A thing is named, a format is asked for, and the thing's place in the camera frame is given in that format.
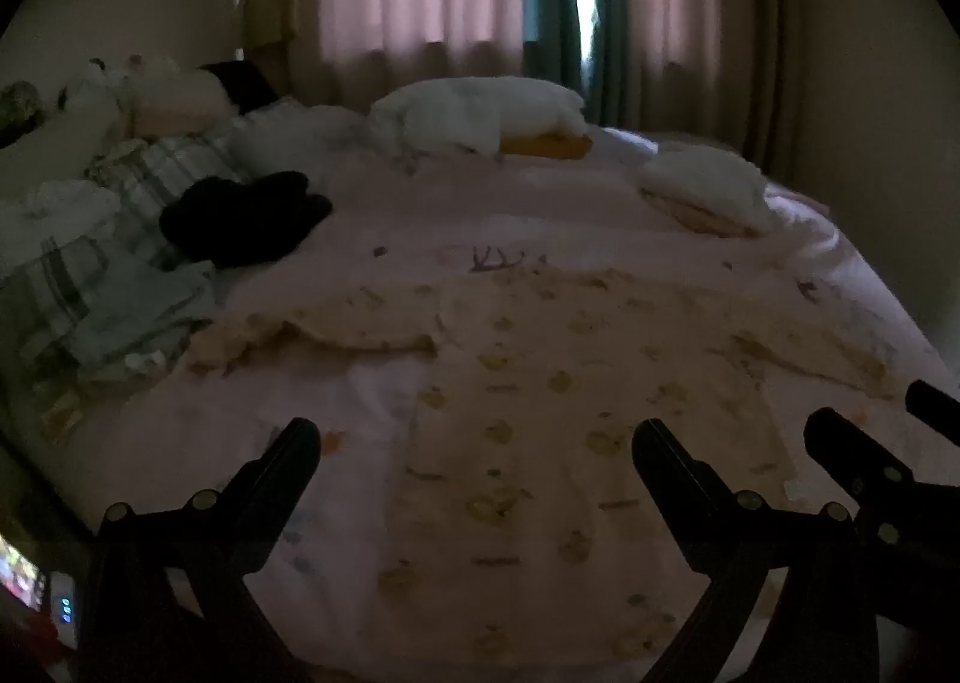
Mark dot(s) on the printed baby garment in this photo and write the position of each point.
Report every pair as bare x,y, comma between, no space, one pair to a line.
525,428

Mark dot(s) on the crumpled white cloth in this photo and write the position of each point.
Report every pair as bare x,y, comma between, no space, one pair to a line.
67,203

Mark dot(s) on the panda plush toy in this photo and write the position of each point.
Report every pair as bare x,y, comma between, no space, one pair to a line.
91,71

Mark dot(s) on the small white pillow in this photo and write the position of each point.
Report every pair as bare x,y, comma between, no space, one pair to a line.
705,184

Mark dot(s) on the black cloth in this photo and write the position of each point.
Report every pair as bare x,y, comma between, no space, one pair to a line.
240,218

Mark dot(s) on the white plush toy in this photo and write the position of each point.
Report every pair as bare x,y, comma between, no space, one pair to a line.
161,69

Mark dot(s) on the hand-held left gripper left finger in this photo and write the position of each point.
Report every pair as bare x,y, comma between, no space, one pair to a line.
296,450

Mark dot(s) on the pink bed sheet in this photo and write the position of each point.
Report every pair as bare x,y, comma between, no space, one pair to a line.
600,233

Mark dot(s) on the green patterned cushion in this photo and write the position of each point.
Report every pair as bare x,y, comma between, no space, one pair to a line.
19,104

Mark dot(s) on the plaid blanket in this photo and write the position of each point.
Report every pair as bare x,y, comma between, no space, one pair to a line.
172,165

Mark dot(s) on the white bolster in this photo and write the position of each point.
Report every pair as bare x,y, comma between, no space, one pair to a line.
64,131

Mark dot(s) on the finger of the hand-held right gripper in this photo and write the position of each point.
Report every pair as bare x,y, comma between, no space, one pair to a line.
844,439
934,404

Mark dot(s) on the pale grey cloth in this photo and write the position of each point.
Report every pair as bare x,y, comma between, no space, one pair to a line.
135,323

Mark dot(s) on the phone with lit screen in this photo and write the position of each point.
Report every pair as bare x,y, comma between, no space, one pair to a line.
34,585

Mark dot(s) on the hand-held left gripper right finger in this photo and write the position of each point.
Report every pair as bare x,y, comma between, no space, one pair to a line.
660,458

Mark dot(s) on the black pillow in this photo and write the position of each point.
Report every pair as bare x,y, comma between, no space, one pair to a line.
244,83

